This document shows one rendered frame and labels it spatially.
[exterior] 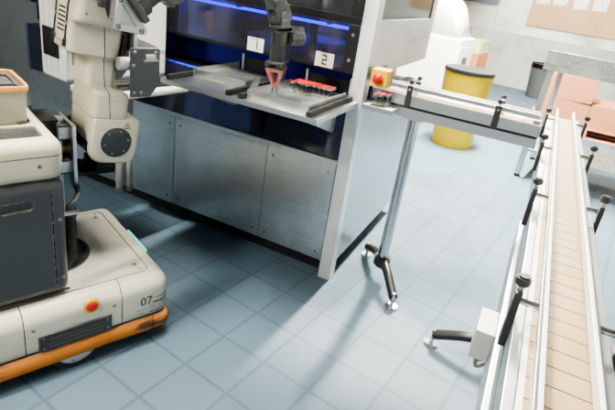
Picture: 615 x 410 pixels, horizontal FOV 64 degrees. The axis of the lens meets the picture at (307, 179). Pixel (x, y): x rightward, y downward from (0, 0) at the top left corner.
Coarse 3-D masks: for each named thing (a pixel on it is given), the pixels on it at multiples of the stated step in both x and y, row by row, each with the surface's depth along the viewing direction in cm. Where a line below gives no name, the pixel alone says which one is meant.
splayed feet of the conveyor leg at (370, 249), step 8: (368, 248) 256; (376, 248) 248; (368, 256) 262; (376, 256) 238; (376, 264) 239; (384, 264) 234; (384, 272) 231; (384, 280) 230; (392, 280) 227; (392, 288) 224; (392, 296) 222; (384, 304) 225; (392, 304) 224
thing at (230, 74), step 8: (216, 64) 219; (224, 64) 223; (232, 64) 229; (200, 72) 204; (208, 72) 202; (216, 72) 218; (224, 72) 221; (232, 72) 223; (240, 72) 226; (248, 72) 228; (256, 72) 231; (208, 80) 203; (216, 80) 202; (224, 80) 200; (232, 80) 198; (240, 80) 196; (248, 80) 214; (264, 80) 209
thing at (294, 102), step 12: (288, 84) 211; (252, 96) 183; (264, 96) 181; (276, 96) 193; (288, 96) 196; (300, 96) 199; (312, 96) 202; (336, 96) 194; (288, 108) 178; (300, 108) 176; (312, 108) 177
